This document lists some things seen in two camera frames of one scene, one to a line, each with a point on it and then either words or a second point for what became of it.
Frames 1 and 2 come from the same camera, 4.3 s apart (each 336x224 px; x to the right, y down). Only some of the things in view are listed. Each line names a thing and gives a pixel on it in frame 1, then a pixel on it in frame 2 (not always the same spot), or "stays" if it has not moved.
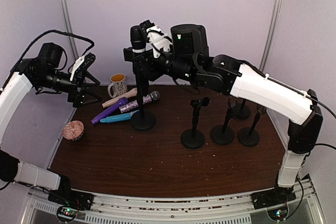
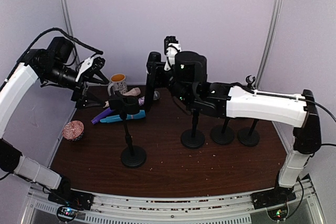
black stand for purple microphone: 223,134 stays
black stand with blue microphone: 248,137 stays
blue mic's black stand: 193,138 stays
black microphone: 137,40 → 153,58
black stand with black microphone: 140,57 → 133,156
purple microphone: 121,102 stays
